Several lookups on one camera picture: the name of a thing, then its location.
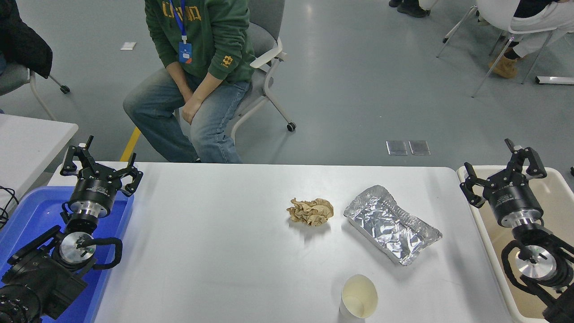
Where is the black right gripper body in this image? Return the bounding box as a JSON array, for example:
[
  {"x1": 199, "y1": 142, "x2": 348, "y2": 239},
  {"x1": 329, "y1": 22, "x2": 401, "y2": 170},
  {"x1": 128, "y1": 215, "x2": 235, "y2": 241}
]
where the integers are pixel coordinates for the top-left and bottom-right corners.
[{"x1": 487, "y1": 177, "x2": 543, "y2": 223}]

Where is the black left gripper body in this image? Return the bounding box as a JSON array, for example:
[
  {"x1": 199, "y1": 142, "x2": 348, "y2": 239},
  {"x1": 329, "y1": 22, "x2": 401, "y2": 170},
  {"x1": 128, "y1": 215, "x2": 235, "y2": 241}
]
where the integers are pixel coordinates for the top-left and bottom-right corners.
[{"x1": 70, "y1": 174, "x2": 122, "y2": 211}]

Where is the foil tray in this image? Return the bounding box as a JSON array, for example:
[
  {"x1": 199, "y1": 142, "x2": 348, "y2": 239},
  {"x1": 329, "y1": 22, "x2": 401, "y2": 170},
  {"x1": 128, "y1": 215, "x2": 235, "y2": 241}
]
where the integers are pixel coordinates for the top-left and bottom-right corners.
[{"x1": 344, "y1": 185, "x2": 443, "y2": 266}]

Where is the blue badge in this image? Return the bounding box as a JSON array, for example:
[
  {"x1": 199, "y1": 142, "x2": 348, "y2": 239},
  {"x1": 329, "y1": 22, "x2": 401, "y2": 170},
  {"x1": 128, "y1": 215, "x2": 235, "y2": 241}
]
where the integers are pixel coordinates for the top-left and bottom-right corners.
[{"x1": 169, "y1": 0, "x2": 192, "y2": 64}]

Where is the white paper cup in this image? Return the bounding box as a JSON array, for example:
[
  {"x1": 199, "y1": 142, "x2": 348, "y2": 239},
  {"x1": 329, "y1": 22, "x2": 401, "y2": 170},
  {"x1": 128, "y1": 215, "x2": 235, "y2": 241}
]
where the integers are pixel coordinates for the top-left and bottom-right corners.
[{"x1": 339, "y1": 274, "x2": 378, "y2": 320}]

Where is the person's left hand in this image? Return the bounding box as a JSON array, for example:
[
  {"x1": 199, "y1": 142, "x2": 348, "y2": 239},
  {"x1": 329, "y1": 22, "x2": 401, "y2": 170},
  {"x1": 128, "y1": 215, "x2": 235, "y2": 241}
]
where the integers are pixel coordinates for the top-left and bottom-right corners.
[{"x1": 182, "y1": 92, "x2": 203, "y2": 125}]

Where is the large beige plastic bin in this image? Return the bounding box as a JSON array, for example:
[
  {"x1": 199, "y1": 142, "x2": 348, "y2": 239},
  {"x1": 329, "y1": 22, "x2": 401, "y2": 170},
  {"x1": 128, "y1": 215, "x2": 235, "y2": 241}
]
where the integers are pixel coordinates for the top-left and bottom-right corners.
[{"x1": 457, "y1": 165, "x2": 574, "y2": 323}]

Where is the white side table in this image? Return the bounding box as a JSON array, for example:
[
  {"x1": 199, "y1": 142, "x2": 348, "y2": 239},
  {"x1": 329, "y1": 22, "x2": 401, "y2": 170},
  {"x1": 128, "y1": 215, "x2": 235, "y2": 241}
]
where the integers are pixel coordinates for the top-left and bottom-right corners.
[{"x1": 0, "y1": 113, "x2": 79, "y2": 211}]

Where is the blue plastic tray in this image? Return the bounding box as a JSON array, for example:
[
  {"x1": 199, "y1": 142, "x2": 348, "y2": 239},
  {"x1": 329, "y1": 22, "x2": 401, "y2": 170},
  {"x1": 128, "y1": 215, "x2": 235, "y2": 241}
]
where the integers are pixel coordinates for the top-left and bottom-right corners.
[{"x1": 0, "y1": 186, "x2": 135, "y2": 323}]

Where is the grey wheeled office chair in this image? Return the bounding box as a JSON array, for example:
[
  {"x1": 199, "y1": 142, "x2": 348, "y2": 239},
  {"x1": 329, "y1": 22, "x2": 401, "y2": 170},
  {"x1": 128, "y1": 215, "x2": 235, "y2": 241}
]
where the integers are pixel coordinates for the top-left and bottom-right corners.
[
  {"x1": 0, "y1": 62, "x2": 71, "y2": 122},
  {"x1": 224, "y1": 0, "x2": 296, "y2": 144}
]

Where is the person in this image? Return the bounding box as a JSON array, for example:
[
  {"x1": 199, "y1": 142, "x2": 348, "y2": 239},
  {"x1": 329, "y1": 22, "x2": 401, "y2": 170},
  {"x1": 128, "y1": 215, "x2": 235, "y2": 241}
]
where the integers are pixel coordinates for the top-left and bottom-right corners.
[
  {"x1": 488, "y1": 0, "x2": 574, "y2": 79},
  {"x1": 388, "y1": 0, "x2": 431, "y2": 18},
  {"x1": 0, "y1": 0, "x2": 53, "y2": 79},
  {"x1": 123, "y1": 0, "x2": 252, "y2": 164}
]

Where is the crumpled tan paper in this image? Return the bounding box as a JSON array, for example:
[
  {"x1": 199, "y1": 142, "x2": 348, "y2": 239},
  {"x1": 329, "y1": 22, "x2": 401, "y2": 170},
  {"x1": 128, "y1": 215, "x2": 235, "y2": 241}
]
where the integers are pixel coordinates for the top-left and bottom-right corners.
[{"x1": 287, "y1": 198, "x2": 335, "y2": 227}]

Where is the white chair with metal legs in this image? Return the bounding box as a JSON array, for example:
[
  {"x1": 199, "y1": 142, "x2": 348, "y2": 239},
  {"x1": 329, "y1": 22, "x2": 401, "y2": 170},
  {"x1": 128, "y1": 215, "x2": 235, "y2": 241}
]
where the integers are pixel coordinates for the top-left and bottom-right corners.
[{"x1": 436, "y1": 0, "x2": 559, "y2": 98}]

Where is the black cable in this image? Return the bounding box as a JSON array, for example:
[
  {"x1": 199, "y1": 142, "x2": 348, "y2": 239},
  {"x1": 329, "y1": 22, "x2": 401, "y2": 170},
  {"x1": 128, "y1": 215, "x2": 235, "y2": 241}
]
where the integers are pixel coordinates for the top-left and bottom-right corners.
[{"x1": 0, "y1": 186, "x2": 19, "y2": 229}]

